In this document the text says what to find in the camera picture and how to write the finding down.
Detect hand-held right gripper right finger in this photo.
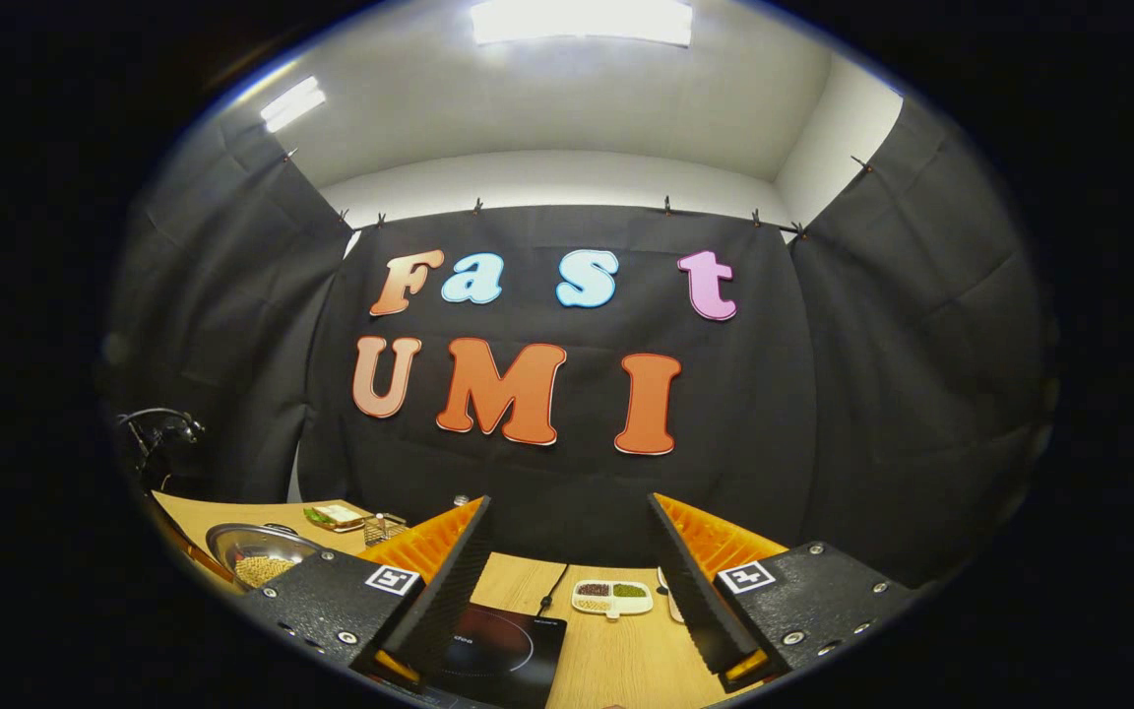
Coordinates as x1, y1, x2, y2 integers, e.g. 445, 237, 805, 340
648, 492, 922, 693

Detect small ceiling light panel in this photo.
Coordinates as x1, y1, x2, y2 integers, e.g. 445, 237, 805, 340
260, 76, 327, 134

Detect black cooktop power cable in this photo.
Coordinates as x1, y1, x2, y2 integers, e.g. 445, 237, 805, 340
537, 563, 570, 617

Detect steel pot with black handles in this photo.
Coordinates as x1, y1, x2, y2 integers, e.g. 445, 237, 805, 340
205, 522, 327, 592

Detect pile of yellow soybeans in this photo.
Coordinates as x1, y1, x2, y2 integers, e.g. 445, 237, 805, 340
234, 556, 297, 589

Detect white divided bean dish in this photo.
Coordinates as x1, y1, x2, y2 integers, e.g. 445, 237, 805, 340
572, 579, 655, 619

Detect row of backdrop clips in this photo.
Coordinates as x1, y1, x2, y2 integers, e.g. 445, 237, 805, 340
282, 148, 873, 242

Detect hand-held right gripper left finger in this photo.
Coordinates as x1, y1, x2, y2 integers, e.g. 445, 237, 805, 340
232, 495, 494, 690

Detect black induction cooktop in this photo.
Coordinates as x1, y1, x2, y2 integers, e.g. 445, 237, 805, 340
424, 603, 568, 709

